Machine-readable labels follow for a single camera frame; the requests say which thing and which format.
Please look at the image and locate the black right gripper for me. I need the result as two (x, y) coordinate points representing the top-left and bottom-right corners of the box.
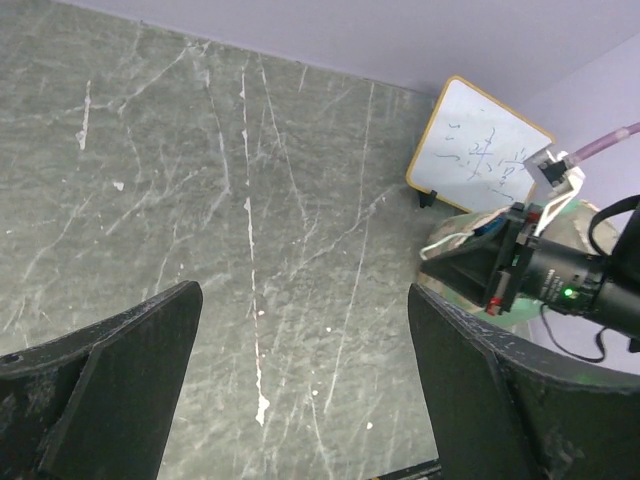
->
(419, 202), (639, 340)

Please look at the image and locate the green printed paper bag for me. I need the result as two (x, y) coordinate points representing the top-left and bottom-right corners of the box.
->
(417, 200), (619, 332)

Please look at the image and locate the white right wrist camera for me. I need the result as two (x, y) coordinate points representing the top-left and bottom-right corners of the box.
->
(524, 148), (585, 236)

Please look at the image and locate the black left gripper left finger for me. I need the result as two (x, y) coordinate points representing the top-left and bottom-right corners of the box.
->
(1, 281), (203, 479)

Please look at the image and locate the small whiteboard yellow frame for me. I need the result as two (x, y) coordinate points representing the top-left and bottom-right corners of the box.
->
(406, 76), (555, 212)

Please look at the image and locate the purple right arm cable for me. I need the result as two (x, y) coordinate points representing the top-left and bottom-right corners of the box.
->
(569, 121), (640, 164)

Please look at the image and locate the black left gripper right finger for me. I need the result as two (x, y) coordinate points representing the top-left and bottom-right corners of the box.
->
(408, 284), (639, 479)

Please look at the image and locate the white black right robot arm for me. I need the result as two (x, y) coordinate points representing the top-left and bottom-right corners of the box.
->
(420, 196), (639, 340)

